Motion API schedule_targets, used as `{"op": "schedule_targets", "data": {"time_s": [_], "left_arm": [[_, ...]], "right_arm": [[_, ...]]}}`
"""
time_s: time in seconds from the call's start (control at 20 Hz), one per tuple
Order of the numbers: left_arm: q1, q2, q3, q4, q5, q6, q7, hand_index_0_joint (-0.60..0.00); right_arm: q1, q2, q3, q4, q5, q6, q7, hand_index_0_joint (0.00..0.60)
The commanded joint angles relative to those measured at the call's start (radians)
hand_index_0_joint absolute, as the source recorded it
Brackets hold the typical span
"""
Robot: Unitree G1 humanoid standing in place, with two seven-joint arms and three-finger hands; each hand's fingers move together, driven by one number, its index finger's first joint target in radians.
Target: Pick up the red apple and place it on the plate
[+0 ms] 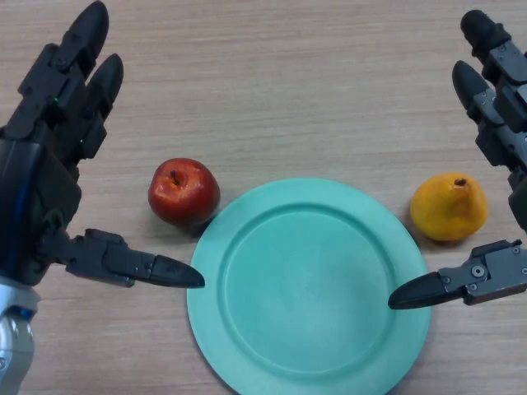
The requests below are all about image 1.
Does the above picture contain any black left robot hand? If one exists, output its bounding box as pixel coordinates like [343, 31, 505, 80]
[0, 0, 206, 290]

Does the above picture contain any green round plate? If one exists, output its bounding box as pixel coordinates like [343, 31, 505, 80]
[186, 177, 432, 395]

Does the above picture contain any red apple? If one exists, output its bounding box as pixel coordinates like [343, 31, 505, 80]
[147, 157, 222, 227]

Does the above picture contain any yellow pear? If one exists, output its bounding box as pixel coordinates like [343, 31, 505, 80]
[409, 173, 490, 242]

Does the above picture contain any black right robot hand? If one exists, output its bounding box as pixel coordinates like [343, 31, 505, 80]
[388, 9, 527, 310]

